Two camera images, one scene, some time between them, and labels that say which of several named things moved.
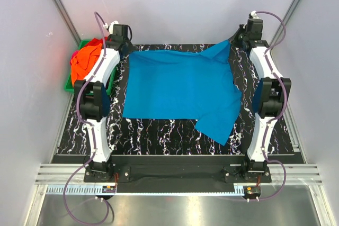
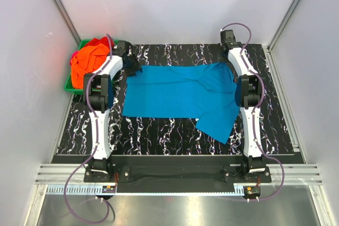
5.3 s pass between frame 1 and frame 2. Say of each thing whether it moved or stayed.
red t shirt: stayed
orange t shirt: stayed
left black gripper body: moved
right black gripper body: moved
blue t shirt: moved
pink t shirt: stayed
